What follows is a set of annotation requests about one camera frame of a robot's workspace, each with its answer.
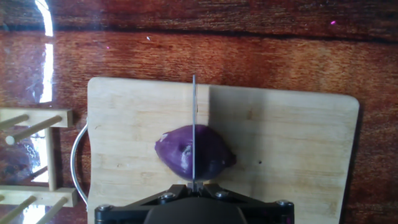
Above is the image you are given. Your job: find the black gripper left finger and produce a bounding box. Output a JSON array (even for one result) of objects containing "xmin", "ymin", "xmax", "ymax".
[{"xmin": 95, "ymin": 182, "xmax": 194, "ymax": 224}]

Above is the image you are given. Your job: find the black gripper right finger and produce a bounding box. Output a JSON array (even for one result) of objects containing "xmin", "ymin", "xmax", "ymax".
[{"xmin": 197, "ymin": 182, "xmax": 295, "ymax": 224}]

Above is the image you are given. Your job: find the purple onion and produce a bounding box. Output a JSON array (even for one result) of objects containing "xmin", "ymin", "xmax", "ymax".
[{"xmin": 154, "ymin": 124, "xmax": 237, "ymax": 182}]

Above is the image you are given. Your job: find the steel handled cleaver knife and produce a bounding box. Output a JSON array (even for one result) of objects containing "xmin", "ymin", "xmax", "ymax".
[{"xmin": 192, "ymin": 74, "xmax": 197, "ymax": 184}]

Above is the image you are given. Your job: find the bamboo cutting board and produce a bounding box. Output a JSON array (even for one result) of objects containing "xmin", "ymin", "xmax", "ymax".
[{"xmin": 70, "ymin": 77, "xmax": 361, "ymax": 224}]

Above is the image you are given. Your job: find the wooden peg rack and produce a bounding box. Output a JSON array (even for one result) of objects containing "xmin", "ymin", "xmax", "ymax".
[{"xmin": 0, "ymin": 108, "xmax": 78, "ymax": 224}]

